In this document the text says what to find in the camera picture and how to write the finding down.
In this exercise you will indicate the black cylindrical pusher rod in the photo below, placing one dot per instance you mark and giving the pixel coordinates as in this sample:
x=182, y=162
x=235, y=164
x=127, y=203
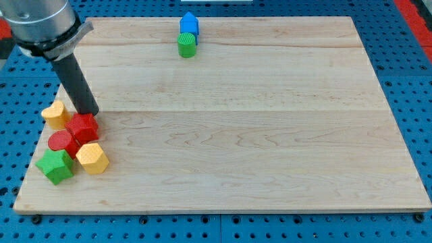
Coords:
x=75, y=85

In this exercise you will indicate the yellow heart block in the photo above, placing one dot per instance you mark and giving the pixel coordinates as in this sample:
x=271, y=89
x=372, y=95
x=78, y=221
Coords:
x=56, y=115

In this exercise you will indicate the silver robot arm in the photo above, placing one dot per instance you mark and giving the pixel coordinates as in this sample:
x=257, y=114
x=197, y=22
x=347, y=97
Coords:
x=51, y=29

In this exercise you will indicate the red star block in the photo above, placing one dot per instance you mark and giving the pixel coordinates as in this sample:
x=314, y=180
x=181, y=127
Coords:
x=83, y=127

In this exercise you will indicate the green star block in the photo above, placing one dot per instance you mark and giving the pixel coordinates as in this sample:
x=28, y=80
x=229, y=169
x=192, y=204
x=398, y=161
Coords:
x=56, y=165

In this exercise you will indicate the red cylinder block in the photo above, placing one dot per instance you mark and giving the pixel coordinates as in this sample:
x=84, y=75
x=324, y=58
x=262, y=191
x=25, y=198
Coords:
x=63, y=140

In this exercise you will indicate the yellow hexagon block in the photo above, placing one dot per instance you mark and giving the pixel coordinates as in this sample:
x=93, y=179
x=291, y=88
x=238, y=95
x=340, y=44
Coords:
x=92, y=158

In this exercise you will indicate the green cylinder block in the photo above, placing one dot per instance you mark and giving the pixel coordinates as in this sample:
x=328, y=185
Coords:
x=186, y=45

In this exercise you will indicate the blue house-shaped block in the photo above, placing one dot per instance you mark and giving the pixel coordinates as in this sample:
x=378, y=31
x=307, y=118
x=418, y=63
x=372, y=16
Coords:
x=189, y=23

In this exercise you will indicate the wooden board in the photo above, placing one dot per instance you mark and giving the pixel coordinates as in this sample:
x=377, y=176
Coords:
x=271, y=116

